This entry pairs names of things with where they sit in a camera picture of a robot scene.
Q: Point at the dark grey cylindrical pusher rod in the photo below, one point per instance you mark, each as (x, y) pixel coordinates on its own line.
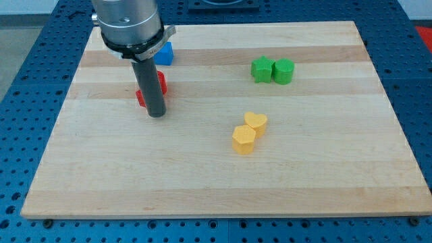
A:
(148, 81)

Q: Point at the red circle block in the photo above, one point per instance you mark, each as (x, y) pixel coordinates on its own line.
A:
(162, 82)

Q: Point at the light wooden board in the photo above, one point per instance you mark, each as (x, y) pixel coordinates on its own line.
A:
(333, 146)

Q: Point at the blue block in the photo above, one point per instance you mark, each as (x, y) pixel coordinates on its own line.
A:
(165, 55)

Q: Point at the red block behind rod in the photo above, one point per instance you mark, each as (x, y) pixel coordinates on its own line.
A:
(140, 98)

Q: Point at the green star block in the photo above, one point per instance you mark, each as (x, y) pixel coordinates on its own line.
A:
(262, 69)

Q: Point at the yellow pentagon block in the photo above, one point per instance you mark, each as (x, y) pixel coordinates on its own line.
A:
(243, 139)

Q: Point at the yellow heart block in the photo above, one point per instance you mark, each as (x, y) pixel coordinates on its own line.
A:
(257, 121)

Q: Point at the green round block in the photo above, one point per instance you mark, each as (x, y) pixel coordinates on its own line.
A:
(283, 70)

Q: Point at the red object at edge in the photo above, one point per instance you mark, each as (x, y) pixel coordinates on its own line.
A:
(426, 35)

